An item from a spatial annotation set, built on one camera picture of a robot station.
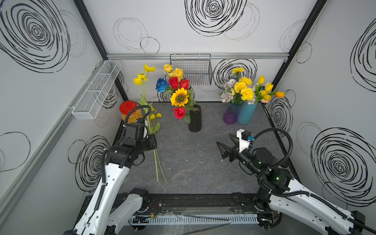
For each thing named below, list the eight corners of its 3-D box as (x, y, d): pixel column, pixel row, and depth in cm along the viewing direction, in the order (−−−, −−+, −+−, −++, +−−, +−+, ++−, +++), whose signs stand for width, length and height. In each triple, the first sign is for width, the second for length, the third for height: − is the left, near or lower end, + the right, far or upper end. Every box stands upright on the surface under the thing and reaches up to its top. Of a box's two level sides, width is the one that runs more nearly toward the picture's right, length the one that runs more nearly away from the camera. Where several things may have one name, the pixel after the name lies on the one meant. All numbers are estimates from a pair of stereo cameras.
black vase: (193, 134, 103) (194, 115, 87) (187, 127, 107) (187, 108, 91) (201, 129, 106) (204, 110, 90) (195, 122, 110) (197, 103, 94)
